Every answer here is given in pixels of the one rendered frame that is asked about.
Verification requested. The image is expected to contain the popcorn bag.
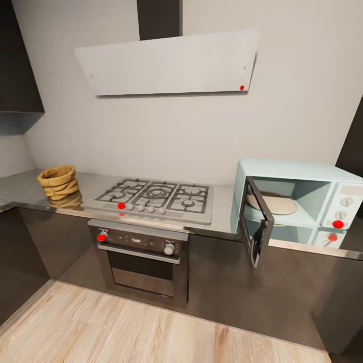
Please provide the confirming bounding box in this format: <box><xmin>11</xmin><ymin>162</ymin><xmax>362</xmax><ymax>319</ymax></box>
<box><xmin>37</xmin><ymin>164</ymin><xmax>79</xmax><ymax>201</ymax></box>

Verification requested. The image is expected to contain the microwave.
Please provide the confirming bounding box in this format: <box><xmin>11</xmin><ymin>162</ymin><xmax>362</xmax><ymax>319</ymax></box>
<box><xmin>234</xmin><ymin>158</ymin><xmax>363</xmax><ymax>277</ymax></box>

